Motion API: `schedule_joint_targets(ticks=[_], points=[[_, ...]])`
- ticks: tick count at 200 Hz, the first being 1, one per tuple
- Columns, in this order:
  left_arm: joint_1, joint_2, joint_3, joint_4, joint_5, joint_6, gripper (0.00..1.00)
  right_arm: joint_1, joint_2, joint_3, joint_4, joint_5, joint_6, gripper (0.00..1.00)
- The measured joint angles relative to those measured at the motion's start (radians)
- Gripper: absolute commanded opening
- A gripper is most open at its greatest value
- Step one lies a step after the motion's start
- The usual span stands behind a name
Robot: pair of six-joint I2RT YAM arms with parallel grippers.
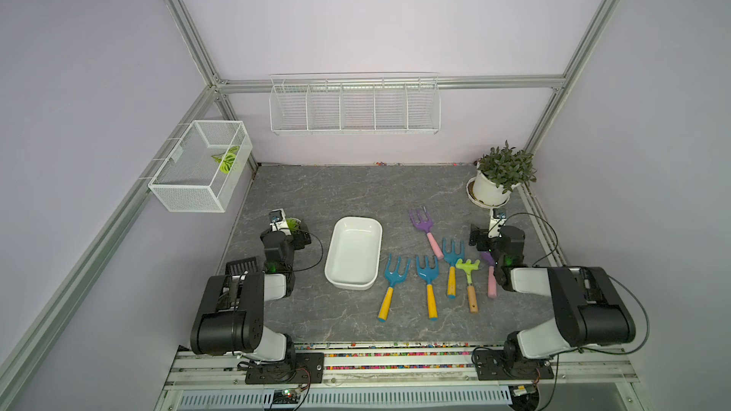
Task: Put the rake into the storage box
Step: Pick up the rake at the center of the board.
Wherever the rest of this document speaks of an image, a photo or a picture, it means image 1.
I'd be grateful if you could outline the teal rake yellow handle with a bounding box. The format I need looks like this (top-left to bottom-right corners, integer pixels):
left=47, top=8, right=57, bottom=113
left=442, top=238, right=466, bottom=299
left=377, top=254, right=411, bottom=322
left=415, top=255, right=439, bottom=320

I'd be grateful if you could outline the small succulent white pot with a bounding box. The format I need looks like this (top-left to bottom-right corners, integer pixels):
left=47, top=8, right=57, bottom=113
left=286, top=217, right=302, bottom=235

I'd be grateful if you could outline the large potted green plant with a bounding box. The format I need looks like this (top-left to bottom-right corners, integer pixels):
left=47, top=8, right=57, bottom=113
left=468, top=141, right=537, bottom=207

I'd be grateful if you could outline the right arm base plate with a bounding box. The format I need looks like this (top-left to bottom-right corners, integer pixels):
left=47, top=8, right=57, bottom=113
left=470, top=346, right=555, bottom=382

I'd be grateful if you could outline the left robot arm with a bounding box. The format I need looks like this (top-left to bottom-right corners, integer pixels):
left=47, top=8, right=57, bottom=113
left=190, top=220, right=311, bottom=365

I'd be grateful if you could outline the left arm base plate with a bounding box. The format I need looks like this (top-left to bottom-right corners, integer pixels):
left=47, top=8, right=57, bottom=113
left=245, top=352, right=325, bottom=386

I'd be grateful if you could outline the white mesh side basket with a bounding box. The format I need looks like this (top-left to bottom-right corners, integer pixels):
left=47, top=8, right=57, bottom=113
left=148, top=120, right=252, bottom=213

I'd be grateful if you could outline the white vent rail front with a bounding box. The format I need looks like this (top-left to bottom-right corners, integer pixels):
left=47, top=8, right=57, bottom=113
left=177, top=386, right=513, bottom=410

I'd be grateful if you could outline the green leaf toy in basket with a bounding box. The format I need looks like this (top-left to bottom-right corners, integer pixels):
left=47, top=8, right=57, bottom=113
left=212, top=146, right=240, bottom=174

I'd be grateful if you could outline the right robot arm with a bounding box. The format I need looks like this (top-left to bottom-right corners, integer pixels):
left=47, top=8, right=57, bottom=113
left=469, top=225, right=637, bottom=366

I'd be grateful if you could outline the green rake wooden handle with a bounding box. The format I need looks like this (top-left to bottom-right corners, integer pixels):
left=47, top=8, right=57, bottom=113
left=456, top=259, right=481, bottom=314

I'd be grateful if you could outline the purple trowel pink handle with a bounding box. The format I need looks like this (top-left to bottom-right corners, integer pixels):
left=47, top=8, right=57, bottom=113
left=481, top=251, right=498, bottom=299

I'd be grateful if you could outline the white wire wall shelf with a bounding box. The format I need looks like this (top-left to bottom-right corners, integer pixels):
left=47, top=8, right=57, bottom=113
left=270, top=72, right=442, bottom=134

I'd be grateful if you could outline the white storage box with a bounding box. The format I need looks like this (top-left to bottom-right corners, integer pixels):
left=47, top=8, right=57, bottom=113
left=325, top=216, right=383, bottom=291

